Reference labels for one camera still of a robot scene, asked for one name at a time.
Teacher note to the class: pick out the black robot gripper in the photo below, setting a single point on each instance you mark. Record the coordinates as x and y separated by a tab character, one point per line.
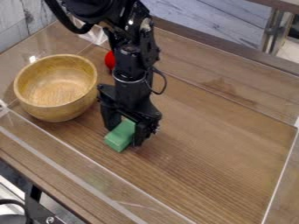
127	98

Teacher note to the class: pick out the green rectangular block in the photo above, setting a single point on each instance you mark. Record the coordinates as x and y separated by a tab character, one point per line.
119	137

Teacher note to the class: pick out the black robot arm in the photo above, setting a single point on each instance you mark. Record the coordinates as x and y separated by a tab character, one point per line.
129	29

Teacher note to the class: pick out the brown wooden bowl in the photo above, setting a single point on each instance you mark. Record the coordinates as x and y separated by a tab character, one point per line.
56	87

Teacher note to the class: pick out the red plush strawberry toy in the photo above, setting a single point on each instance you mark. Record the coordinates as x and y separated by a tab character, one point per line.
109	60

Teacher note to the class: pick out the black table leg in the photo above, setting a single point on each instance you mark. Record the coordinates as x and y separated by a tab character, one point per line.
36	213

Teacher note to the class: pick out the clear acrylic corner bracket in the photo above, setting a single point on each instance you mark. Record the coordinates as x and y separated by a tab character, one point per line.
95	36

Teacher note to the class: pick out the metal chair frame background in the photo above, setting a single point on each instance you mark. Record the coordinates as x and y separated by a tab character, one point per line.
278	27

